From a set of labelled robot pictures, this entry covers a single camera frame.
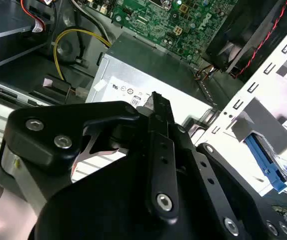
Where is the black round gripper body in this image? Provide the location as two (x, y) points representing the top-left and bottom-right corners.
(33, 119), (287, 240)

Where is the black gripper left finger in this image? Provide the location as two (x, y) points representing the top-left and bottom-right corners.
(0, 91), (180, 221)

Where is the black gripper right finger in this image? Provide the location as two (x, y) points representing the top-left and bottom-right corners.
(169, 123), (287, 237)

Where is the hard disk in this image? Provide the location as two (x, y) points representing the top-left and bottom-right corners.
(243, 133), (287, 195)

